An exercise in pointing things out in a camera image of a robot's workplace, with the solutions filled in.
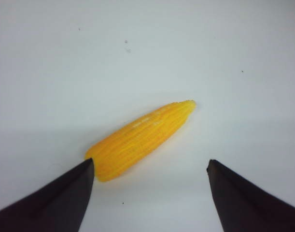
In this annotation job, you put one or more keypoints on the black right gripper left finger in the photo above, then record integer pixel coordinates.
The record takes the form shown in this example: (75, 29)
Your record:
(59, 206)

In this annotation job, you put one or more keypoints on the yellow corn cob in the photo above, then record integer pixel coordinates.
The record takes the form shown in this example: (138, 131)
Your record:
(119, 151)

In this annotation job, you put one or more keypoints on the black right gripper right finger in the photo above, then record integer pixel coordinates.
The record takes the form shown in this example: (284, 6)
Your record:
(244, 207)

